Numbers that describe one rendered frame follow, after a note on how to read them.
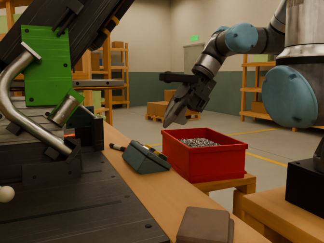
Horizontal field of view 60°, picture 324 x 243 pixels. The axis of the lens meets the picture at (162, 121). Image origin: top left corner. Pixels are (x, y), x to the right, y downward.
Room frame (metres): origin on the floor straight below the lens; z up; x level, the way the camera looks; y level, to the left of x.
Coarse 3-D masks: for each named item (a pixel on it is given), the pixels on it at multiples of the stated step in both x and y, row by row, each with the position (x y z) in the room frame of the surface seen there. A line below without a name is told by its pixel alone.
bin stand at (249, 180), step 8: (248, 176) 0.93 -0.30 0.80; (192, 184) 0.86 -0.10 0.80; (200, 184) 0.86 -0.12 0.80; (208, 184) 0.86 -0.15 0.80; (216, 184) 0.86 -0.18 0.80; (224, 184) 0.87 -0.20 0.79; (232, 184) 0.89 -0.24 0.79; (240, 184) 0.90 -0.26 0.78; (248, 184) 0.92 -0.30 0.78; (208, 192) 1.19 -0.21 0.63; (240, 192) 0.93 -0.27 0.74; (248, 192) 0.91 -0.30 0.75; (240, 200) 0.92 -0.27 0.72; (240, 208) 0.91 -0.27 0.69; (240, 216) 0.91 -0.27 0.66
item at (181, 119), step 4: (176, 104) 0.84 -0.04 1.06; (184, 108) 0.84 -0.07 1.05; (172, 112) 0.83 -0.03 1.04; (180, 112) 0.84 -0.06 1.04; (184, 112) 0.84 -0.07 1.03; (168, 116) 0.83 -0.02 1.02; (172, 116) 0.82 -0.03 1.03; (176, 116) 0.82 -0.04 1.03; (180, 116) 0.84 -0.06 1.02; (184, 116) 0.84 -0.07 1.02; (164, 120) 0.84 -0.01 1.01; (168, 120) 0.82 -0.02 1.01; (172, 120) 0.82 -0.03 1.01; (176, 120) 0.83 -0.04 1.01; (180, 120) 0.84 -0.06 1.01; (184, 120) 0.84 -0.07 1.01; (164, 124) 0.83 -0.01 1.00; (168, 124) 0.83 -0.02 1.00; (184, 124) 0.84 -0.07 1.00
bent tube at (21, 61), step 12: (24, 48) 0.70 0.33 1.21; (24, 60) 0.69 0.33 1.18; (36, 60) 0.72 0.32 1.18; (12, 72) 0.67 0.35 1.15; (0, 84) 0.65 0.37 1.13; (0, 96) 0.64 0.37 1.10; (0, 108) 0.64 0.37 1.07; (12, 108) 0.65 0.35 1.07; (12, 120) 0.64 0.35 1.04; (24, 120) 0.65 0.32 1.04; (36, 132) 0.65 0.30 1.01; (48, 132) 0.67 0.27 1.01; (48, 144) 0.66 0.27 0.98; (60, 144) 0.66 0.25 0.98
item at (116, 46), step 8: (112, 48) 9.42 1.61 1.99; (120, 48) 9.55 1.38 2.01; (112, 64) 9.46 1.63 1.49; (120, 64) 9.58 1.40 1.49; (128, 80) 9.67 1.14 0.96; (128, 88) 9.67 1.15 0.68; (112, 96) 9.48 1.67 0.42; (120, 96) 9.60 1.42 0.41; (128, 96) 9.67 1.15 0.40; (104, 104) 9.21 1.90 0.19; (112, 104) 9.35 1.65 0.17; (128, 104) 9.66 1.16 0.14
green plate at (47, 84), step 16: (32, 32) 0.75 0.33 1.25; (48, 32) 0.76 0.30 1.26; (64, 32) 0.78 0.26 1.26; (32, 48) 0.73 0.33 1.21; (48, 48) 0.75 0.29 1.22; (64, 48) 0.77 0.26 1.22; (32, 64) 0.72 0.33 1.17; (48, 64) 0.74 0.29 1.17; (64, 64) 0.75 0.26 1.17; (32, 80) 0.71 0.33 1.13; (48, 80) 0.73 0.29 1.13; (64, 80) 0.74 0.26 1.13; (32, 96) 0.70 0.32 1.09; (48, 96) 0.72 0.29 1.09
